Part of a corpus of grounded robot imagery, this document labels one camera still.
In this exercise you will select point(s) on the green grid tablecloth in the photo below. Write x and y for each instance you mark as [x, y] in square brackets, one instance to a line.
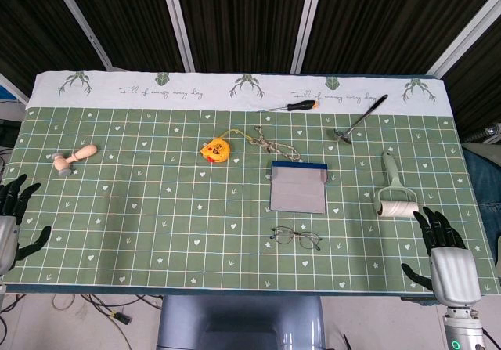
[156, 209]

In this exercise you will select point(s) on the white partition post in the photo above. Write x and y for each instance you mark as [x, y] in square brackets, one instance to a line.
[78, 17]
[307, 21]
[176, 21]
[466, 33]

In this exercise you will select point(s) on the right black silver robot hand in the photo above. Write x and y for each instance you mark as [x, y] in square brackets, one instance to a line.
[454, 275]

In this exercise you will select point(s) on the white blue panel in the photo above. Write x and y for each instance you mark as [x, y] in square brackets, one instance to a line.
[11, 109]

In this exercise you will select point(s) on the wooden mallet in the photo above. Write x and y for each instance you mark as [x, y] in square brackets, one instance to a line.
[84, 153]

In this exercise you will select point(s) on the grey pouch with blue edge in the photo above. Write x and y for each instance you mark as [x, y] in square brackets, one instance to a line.
[297, 189]

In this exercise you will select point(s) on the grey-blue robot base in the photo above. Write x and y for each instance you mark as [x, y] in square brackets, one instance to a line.
[242, 318]

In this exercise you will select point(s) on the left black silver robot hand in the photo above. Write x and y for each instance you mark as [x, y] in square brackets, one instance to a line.
[8, 240]

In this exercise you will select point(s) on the yellow tape measure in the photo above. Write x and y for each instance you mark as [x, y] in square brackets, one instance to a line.
[215, 151]

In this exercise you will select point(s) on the wire-frame eyeglasses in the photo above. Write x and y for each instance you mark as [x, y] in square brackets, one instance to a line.
[282, 235]

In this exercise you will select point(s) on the green lint roller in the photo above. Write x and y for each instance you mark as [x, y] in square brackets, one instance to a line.
[397, 209]

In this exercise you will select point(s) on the blue jeans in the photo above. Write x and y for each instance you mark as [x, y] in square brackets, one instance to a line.
[485, 177]

